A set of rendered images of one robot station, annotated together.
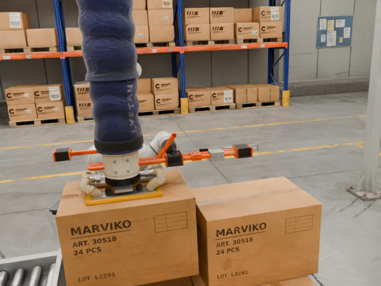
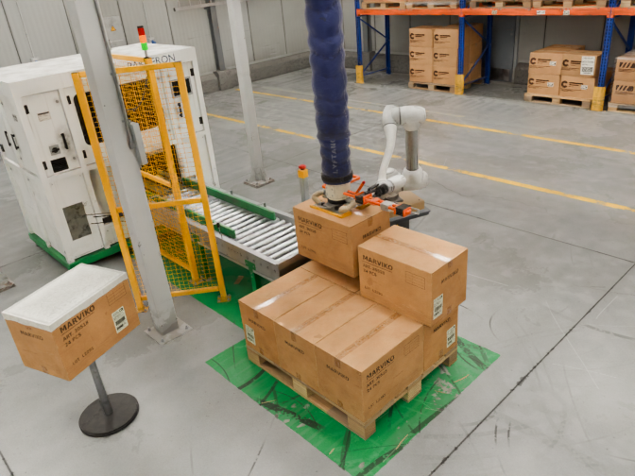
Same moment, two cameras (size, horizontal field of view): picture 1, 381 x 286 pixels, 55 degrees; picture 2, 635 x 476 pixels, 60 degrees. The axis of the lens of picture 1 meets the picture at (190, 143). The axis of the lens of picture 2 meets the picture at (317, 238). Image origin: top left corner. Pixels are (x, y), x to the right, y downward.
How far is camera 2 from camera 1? 296 cm
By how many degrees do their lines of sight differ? 58
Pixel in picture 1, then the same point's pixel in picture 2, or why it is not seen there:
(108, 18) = (318, 103)
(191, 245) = (350, 257)
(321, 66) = not seen: outside the picture
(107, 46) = (318, 119)
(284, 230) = (404, 279)
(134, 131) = (334, 172)
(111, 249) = (314, 237)
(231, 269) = (371, 286)
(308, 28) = not seen: outside the picture
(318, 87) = not seen: outside the picture
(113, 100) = (323, 150)
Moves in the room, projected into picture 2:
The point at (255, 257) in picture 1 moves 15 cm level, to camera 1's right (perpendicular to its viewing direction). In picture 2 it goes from (386, 287) to (401, 297)
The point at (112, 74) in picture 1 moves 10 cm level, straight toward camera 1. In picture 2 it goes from (321, 135) to (310, 139)
